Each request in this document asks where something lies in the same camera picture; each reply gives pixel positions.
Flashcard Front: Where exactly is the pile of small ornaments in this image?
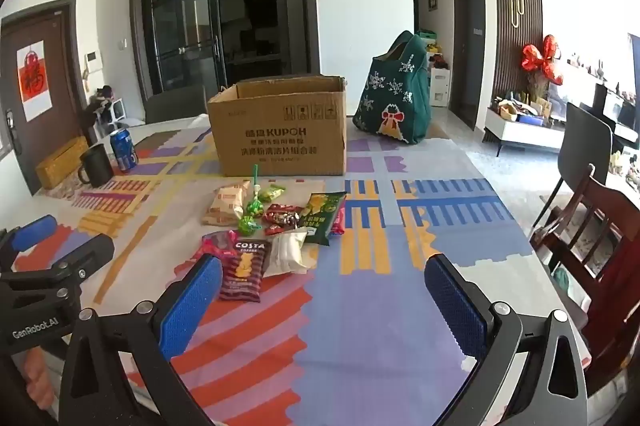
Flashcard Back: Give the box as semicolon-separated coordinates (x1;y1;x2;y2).
492;88;553;124

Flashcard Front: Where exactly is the beige cracker packet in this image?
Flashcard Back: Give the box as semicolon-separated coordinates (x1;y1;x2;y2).
201;184;251;227

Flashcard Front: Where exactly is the blue soda can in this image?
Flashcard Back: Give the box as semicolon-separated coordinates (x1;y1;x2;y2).
109;128;139;172

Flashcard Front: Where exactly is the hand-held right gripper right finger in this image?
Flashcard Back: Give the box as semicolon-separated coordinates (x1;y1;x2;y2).
423;253;590;426

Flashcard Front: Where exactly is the green knitted bag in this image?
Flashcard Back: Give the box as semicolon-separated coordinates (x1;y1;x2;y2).
352;31;432;144

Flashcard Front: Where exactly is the brown striped snack bag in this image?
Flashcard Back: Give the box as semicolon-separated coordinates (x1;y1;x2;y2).
218;237;272;303

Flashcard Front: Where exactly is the brown entrance door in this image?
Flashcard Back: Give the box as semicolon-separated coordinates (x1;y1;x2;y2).
0;0;93;197

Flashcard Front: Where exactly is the white snack packet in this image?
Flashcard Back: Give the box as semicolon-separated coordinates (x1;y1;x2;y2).
262;228;313;278

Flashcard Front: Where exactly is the dark cloth bundle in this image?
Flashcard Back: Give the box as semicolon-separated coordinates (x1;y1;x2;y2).
87;85;116;119

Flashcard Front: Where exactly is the black chair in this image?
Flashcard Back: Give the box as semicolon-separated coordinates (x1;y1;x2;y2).
530;102;613;232

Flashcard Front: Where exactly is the dark slatted wall panel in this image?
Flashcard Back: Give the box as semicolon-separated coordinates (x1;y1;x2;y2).
490;0;543;107

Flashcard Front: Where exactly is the dark framed glass sliding door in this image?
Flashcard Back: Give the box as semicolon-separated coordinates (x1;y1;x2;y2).
130;0;321;104

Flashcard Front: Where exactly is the red bow balloon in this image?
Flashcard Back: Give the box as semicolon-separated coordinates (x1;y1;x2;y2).
521;34;564;86

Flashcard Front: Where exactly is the dark interior door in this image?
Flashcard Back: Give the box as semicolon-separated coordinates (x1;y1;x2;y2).
452;0;486;132

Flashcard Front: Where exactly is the green chip bag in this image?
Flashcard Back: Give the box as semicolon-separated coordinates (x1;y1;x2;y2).
300;191;348;247

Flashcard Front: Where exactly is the brown cardboard box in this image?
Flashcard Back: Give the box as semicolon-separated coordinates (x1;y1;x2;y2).
206;75;348;178

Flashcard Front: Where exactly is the black mug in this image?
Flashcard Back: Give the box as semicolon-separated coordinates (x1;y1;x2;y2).
77;143;116;188

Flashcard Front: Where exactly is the white cube shelf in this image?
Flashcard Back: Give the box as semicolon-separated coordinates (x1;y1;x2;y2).
95;98;126;137

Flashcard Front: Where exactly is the person's left hand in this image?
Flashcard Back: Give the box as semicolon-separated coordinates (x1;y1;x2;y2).
20;347;57;413

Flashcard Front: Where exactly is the dark wooden chair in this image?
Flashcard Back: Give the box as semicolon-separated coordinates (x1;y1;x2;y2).
530;163;640;399

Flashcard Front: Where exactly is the yellow oblong box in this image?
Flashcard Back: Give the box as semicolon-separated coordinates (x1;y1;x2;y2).
35;136;91;190

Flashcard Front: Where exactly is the yellow-green candy packet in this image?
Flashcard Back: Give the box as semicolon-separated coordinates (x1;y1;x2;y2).
257;184;287;203

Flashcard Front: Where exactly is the white low cabinet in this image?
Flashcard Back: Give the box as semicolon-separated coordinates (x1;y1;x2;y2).
482;106;568;157

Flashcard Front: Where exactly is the red and white door poster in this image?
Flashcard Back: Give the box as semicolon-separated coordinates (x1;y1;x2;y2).
16;40;54;123

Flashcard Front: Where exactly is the pink snack packet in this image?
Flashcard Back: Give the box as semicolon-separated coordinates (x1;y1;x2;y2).
192;230;238;264

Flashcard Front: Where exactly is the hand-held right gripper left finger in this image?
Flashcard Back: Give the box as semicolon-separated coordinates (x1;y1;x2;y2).
59;253;224;426

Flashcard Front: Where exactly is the white storage cabinet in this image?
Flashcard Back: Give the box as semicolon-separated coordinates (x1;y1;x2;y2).
430;66;449;108

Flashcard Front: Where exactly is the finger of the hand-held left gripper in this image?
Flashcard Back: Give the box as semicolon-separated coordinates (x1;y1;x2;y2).
0;233;116;305
0;214;59;273

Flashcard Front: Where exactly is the colourful printed tablecloth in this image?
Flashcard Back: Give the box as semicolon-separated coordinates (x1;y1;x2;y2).
0;113;593;426

